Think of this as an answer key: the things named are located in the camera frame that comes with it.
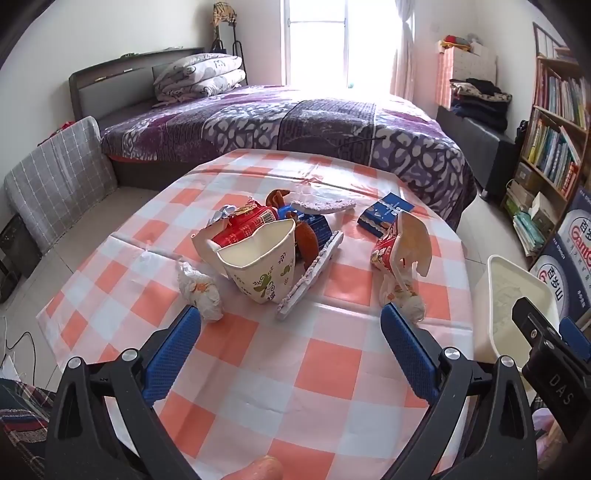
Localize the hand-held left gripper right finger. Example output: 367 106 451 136
379 302 539 480

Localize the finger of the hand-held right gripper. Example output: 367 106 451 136
558 318 591 363
512 298 556 356

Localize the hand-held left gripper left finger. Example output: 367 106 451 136
44 305 204 480

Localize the white plastic bin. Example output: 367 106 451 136
471 255 562 371

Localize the white paper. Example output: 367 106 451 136
205 204 237 228

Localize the long orange peel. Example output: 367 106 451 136
294 220 321 271

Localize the person's left hand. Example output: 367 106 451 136
225 455 283 480

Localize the crumpled white tissue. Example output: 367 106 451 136
379 277 426 324

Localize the crumpled printed tissue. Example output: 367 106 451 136
177 261 224 323

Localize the printed cardboard box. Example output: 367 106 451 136
529 187 591 324

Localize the orange white checked tablecloth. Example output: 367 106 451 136
39 148 477 480

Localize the torn red white paper cup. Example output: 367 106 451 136
370 210 434 305

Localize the floral print paper cup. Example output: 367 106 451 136
216 218 297 304

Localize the blue snack box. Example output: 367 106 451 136
357 193 413 239

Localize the crushed red paper cup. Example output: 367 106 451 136
191 199 280 278

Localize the flattened blue box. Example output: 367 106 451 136
277 205 331 241

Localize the plaid cloth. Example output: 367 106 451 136
0 378 52 480

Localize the black bench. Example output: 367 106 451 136
436 106 519 202

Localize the small curled orange peel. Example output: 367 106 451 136
265 188 293 214

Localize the black cabinet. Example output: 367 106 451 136
0 216 34 303

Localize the grey checked cushion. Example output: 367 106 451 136
4 116 117 253

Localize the wooden bookshelf with books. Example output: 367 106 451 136
503 22 591 259

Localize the thin black stick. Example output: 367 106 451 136
339 134 387 147

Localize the pile of dark clothes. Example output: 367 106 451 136
450 78 513 132

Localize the bed with purple blanket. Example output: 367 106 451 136
100 84 479 232

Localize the pink checked cloth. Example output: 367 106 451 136
436 41 497 110

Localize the dark wooden headboard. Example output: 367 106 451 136
69 47 206 121

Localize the folded patterned quilt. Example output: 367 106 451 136
153 53 245 105

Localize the sheer curtain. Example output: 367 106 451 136
390 0 417 100

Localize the bright window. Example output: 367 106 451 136
281 0 402 88

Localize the black metal rack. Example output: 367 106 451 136
210 2 249 70

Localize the black cable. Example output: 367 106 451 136
0 318 38 372

